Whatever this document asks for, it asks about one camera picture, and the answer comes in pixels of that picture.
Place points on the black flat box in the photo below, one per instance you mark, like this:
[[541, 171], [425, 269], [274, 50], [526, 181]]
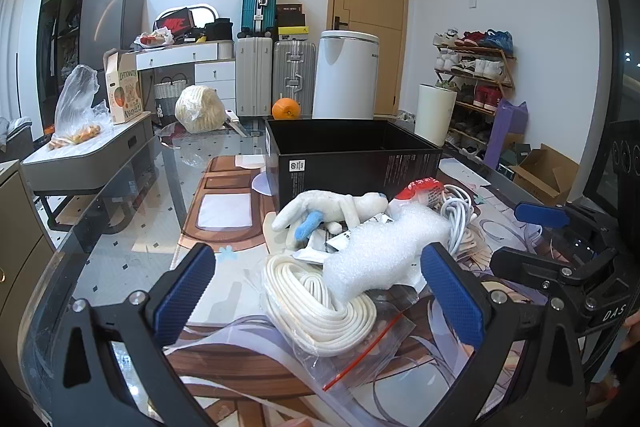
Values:
[[291, 14]]

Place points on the black cardboard box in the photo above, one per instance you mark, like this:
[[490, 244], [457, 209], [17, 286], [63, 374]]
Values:
[[350, 167]]

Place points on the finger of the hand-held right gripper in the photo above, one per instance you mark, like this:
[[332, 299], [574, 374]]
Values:
[[542, 214], [525, 263]]

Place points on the white foam wrap sheet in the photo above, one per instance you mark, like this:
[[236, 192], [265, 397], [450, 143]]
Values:
[[385, 242]]

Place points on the beige ribbed suitcase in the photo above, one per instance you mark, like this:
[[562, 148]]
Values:
[[254, 77]]

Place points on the yellow and black box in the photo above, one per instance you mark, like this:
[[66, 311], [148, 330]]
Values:
[[292, 33]]

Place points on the shoe rack with shoes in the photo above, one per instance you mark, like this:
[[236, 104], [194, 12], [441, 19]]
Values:
[[475, 67]]

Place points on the black bag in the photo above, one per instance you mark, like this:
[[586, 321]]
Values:
[[219, 31]]

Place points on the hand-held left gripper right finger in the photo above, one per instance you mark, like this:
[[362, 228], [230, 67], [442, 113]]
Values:
[[452, 294]]

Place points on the red snack packet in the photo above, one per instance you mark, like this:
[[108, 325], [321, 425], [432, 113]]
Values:
[[422, 189]]

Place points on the pale round wrapped bundle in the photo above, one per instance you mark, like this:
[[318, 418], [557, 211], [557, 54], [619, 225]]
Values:
[[200, 109]]

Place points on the grey cabinet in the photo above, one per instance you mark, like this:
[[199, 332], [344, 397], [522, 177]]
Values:
[[20, 232]]

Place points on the printed fruit carton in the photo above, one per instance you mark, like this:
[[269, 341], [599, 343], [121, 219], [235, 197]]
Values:
[[124, 89]]

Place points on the white and blue plush toy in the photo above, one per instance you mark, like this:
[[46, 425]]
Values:
[[345, 204]]

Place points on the bag of striped round laces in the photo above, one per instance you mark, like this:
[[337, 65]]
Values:
[[457, 219]]

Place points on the silver ribbed suitcase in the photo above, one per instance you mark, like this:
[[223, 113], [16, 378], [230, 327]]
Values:
[[295, 72]]

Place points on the white printed sachet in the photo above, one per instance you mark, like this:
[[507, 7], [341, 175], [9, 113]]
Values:
[[345, 237]]

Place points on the open brown cardboard box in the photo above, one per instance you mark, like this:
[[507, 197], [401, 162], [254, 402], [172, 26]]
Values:
[[545, 172]]

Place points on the printed table mat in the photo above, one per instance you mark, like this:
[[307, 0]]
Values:
[[225, 189]]

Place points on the white framed mirror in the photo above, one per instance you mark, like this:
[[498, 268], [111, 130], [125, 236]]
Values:
[[207, 12]]

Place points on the white desk with drawers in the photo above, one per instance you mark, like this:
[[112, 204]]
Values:
[[210, 69]]

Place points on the grey fridge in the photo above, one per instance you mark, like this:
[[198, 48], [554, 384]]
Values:
[[107, 22]]

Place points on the dark glass wardrobe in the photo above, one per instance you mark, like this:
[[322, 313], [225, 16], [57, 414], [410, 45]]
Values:
[[65, 7]]

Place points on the white tumbler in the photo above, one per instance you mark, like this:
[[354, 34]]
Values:
[[435, 114]]

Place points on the red and black shoebox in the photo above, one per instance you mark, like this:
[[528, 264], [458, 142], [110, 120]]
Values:
[[174, 24]]

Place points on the woven basket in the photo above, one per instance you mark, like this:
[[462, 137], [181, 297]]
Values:
[[172, 94]]

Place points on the person's right hand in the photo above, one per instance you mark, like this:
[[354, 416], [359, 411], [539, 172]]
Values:
[[632, 332]]

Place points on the plastic bag of kumquats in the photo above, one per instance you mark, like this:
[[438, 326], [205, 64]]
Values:
[[77, 107]]

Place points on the purple paper bag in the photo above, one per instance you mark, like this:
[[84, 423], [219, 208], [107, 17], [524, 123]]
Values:
[[505, 132]]

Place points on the zip bag of laces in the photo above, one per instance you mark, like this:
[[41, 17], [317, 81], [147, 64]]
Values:
[[310, 307]]

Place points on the wooden shoe rack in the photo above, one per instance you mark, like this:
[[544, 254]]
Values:
[[500, 82]]

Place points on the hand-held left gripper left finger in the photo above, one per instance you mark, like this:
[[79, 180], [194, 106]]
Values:
[[182, 292]]

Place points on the grey low table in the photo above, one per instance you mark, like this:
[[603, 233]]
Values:
[[90, 157]]

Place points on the orange fruit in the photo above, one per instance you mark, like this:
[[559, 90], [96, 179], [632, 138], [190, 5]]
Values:
[[286, 109]]

